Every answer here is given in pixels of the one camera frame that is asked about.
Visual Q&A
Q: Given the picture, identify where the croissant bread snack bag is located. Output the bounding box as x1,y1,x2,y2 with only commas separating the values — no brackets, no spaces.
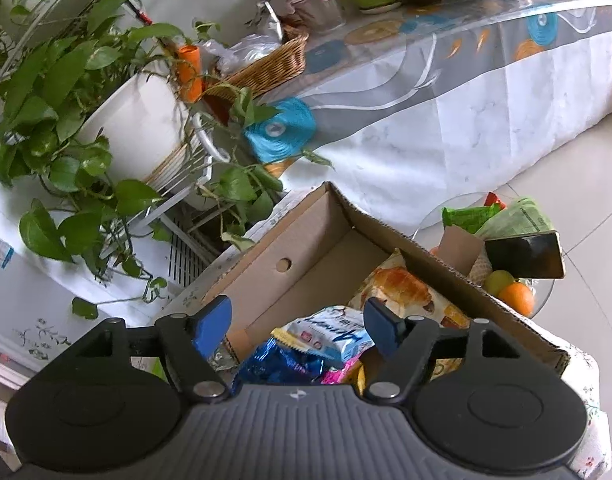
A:
348,249,470,328

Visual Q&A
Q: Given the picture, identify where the light blue snack packet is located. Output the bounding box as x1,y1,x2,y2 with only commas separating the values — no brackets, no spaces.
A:
271,306,374,368

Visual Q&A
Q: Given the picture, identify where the pink snack packet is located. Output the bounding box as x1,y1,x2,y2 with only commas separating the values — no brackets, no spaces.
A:
320,358,361,385

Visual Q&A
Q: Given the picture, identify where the dark blue foil snack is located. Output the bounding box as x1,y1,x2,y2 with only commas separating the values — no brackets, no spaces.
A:
231,338,329,390

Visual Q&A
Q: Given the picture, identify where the green apple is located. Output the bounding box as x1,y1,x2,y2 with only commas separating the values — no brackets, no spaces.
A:
482,270,515,297

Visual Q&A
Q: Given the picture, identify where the glass fruit bowl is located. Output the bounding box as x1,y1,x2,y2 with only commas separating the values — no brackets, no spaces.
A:
410,190,558,320

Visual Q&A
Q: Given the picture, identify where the orange fruit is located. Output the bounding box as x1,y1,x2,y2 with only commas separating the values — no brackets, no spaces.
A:
498,282,536,318

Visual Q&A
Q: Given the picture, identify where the cardboard box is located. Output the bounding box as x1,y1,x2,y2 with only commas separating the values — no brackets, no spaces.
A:
202,183,570,373

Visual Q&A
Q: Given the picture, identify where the white refrigerator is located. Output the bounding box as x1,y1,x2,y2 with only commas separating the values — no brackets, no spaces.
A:
0,128,213,382

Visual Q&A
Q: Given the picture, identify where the white metal plant stand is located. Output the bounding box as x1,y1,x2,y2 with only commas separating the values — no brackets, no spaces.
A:
0,0,238,281

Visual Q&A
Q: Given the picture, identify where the floral tablecloth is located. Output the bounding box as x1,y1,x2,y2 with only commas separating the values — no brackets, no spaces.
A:
155,188,612,480

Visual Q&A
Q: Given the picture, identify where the green pothos plant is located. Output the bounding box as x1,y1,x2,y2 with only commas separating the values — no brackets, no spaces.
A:
0,0,332,321

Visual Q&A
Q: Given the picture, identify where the orange cylinder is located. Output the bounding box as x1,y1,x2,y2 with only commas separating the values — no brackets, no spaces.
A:
177,44,203,103

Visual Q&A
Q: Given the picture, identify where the wicker basket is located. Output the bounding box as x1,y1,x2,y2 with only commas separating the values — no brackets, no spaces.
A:
203,24,309,102

